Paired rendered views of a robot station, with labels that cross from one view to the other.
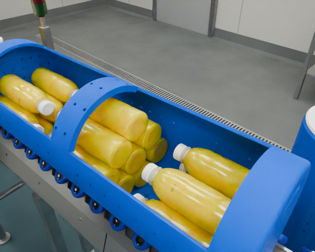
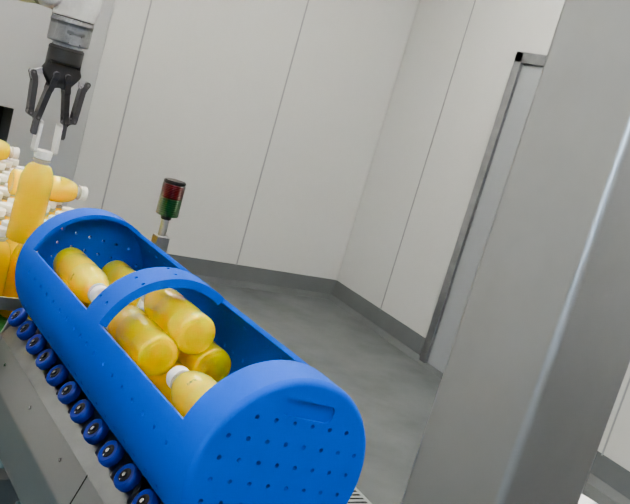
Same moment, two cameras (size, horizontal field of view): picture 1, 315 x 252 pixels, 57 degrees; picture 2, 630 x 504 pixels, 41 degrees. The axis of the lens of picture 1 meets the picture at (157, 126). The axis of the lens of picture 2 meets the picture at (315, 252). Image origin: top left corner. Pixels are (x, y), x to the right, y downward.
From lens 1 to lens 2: 87 cm
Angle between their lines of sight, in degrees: 29
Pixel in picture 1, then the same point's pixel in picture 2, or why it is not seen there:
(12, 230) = not seen: outside the picture
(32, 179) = (23, 402)
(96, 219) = (83, 455)
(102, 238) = (76, 486)
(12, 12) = not seen: hidden behind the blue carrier
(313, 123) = not seen: hidden behind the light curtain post
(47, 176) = (47, 395)
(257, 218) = (243, 388)
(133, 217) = (130, 397)
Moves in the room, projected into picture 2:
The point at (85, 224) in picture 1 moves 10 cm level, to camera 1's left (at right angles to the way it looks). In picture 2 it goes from (63, 467) to (13, 446)
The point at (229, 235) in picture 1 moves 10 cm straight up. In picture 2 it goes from (210, 400) to (230, 328)
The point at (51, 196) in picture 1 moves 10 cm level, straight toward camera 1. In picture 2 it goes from (36, 428) to (29, 453)
